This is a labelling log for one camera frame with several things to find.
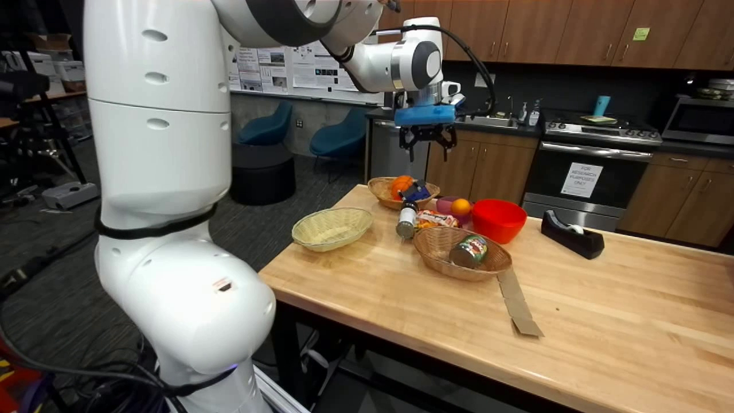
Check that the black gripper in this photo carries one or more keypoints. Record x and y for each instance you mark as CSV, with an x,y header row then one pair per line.
x,y
428,134

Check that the white label spice container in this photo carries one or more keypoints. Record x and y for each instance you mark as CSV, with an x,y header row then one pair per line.
x,y
406,220

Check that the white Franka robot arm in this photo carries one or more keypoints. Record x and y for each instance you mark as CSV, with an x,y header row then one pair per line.
x,y
160,152

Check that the brown wicker basket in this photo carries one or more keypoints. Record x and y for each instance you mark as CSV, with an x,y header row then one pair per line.
x,y
437,252
381,198

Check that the orange noodle packet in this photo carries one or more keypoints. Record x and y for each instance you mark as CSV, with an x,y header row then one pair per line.
x,y
437,220

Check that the cream wicker basket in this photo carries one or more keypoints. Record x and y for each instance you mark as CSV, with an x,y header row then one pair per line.
x,y
330,227

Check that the stainless steel dishwasher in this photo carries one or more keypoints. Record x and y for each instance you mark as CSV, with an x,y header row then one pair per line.
x,y
385,157

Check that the blue grey toy block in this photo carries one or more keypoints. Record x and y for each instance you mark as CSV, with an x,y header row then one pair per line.
x,y
417,195

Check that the pink plastic plate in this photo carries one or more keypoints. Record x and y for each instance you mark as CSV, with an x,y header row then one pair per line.
x,y
440,207

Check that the orange fruit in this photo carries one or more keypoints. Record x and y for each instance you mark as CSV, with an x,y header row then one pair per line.
x,y
460,207

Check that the teal chair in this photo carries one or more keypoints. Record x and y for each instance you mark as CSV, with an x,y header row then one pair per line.
x,y
339,137
266,126

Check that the red plastic bowl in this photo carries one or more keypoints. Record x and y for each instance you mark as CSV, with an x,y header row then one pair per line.
x,y
499,220

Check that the soap bottle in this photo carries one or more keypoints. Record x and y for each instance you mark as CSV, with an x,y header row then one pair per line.
x,y
532,116

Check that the green tomato sauce can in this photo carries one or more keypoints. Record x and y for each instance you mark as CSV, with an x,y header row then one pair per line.
x,y
468,250

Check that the white paper on oven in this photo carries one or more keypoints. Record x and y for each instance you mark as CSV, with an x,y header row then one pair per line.
x,y
581,180

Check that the white whiteboard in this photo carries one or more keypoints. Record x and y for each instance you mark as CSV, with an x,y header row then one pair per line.
x,y
282,72

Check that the black round ottoman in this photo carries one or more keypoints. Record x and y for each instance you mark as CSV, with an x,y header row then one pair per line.
x,y
264,172

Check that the black tape dispenser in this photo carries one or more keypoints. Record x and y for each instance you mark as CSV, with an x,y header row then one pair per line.
x,y
573,237

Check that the stainless steel oven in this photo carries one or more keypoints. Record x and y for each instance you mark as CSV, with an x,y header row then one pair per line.
x,y
604,152

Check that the blue cup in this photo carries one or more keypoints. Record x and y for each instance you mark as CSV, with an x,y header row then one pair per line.
x,y
601,103

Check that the wooden upper cabinets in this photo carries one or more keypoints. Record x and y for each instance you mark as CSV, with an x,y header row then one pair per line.
x,y
581,31

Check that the green sticky note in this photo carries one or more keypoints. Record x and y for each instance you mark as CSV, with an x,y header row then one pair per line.
x,y
641,32

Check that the black microwave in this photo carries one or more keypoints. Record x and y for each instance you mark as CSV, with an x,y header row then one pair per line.
x,y
701,119

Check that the white floor device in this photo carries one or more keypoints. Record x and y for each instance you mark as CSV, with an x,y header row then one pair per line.
x,y
69,192

